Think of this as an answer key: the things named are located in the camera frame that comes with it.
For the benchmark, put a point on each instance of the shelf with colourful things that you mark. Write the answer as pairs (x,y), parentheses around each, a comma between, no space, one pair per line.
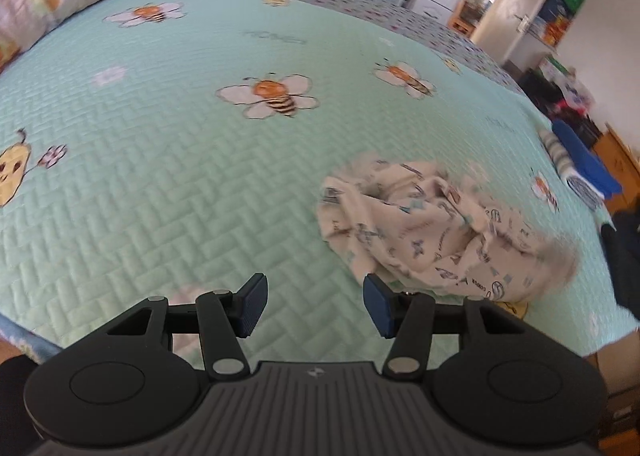
(560,6)

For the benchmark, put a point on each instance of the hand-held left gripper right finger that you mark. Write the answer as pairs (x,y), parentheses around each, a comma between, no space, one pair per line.
(377,308)

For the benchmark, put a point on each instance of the green bee print bedspread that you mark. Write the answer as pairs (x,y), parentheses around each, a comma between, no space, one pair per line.
(150,186)

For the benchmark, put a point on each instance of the white printed garment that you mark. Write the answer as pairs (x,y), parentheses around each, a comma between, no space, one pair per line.
(425,226)

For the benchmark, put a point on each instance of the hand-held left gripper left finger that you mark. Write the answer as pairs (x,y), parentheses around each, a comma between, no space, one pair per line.
(252,306)

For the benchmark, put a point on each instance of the wooden desk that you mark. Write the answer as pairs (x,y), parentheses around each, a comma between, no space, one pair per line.
(620,156)

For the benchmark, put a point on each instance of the dark clothes pile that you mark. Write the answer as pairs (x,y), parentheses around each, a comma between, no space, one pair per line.
(540,86)

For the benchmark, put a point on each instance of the blue folded cloth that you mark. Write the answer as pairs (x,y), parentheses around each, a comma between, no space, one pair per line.
(587,161)

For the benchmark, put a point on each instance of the small wooden shelf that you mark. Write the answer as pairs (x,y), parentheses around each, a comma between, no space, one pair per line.
(465,19)

